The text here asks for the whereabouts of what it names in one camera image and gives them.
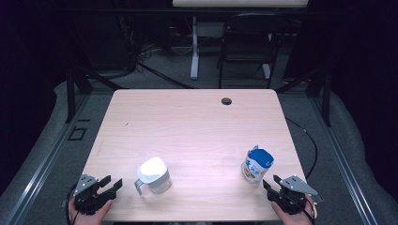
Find thick black floor cable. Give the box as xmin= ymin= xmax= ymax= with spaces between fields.
xmin=136 ymin=61 xmax=196 ymax=90

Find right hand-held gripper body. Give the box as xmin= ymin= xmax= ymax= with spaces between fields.
xmin=266 ymin=174 xmax=319 ymax=216

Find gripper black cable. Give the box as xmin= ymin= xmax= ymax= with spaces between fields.
xmin=298 ymin=196 xmax=316 ymax=225
xmin=64 ymin=183 xmax=79 ymax=225

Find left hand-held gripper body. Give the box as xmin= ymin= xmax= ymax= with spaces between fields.
xmin=73 ymin=173 xmax=118 ymax=217

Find clear plastic jar with lid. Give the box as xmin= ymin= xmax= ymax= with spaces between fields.
xmin=133 ymin=156 xmax=173 ymax=197

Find person's right hand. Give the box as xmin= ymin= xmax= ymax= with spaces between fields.
xmin=270 ymin=194 xmax=318 ymax=225

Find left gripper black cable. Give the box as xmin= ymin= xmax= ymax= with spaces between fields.
xmin=64 ymin=183 xmax=79 ymax=225

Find silver tape strip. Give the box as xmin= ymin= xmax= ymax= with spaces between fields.
xmin=310 ymin=192 xmax=326 ymax=204

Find black metal stand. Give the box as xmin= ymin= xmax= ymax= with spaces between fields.
xmin=65 ymin=66 xmax=128 ymax=124
xmin=275 ymin=66 xmax=332 ymax=128

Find blue and white bag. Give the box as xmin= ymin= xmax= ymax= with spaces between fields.
xmin=240 ymin=144 xmax=275 ymax=186

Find person's left hand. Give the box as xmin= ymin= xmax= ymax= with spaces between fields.
xmin=68 ymin=198 xmax=114 ymax=225

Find aluminium floor rail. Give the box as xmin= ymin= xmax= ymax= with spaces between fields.
xmin=309 ymin=96 xmax=380 ymax=225
xmin=2 ymin=93 xmax=92 ymax=225

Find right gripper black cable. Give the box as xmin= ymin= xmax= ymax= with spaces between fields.
xmin=298 ymin=196 xmax=316 ymax=225

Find white desk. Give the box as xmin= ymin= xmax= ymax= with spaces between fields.
xmin=172 ymin=0 xmax=310 ymax=81

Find thin black floor cable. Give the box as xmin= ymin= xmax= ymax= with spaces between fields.
xmin=284 ymin=116 xmax=319 ymax=181

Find black folding chair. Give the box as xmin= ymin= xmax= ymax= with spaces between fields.
xmin=216 ymin=12 xmax=291 ymax=90

